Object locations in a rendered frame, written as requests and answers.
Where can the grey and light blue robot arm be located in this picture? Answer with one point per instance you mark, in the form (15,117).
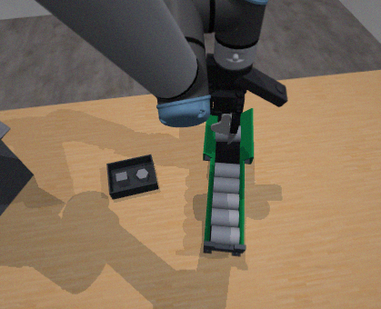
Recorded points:
(151,41)

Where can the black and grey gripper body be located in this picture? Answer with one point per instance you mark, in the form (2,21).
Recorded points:
(224,92)

